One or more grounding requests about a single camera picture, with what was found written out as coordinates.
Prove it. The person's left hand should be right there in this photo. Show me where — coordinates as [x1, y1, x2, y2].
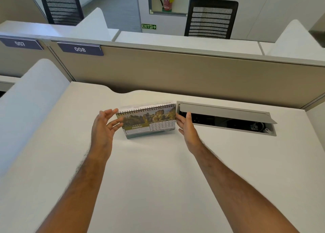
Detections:
[89, 109, 124, 161]

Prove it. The person's right hand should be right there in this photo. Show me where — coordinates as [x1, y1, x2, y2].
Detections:
[175, 112, 205, 156]

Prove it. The person's left forearm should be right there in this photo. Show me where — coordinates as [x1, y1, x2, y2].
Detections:
[36, 150, 112, 233]

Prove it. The person's right forearm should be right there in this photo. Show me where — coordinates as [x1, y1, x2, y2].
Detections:
[190, 145, 300, 233]

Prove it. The spiral-bound desk calendar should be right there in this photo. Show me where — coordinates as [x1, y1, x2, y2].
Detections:
[116, 102, 177, 139]

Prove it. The long beige desk partition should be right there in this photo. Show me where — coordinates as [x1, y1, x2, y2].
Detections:
[45, 40, 325, 109]

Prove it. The dark blue number plate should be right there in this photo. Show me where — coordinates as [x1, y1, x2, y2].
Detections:
[57, 42, 104, 56]
[0, 37, 44, 51]

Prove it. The white side divider panel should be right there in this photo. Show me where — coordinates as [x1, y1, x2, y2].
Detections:
[0, 58, 71, 178]
[266, 19, 325, 61]
[68, 7, 113, 42]

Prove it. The black mesh office chair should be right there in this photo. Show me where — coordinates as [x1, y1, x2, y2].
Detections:
[40, 0, 85, 26]
[184, 0, 239, 40]

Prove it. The short beige desk partition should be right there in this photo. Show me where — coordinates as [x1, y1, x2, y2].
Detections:
[0, 32, 77, 82]

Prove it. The grey desk cable box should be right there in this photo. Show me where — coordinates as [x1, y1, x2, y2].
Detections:
[176, 101, 278, 136]

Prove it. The grey-framed extinguisher wall niche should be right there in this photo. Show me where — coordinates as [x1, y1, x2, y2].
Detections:
[147, 0, 195, 17]

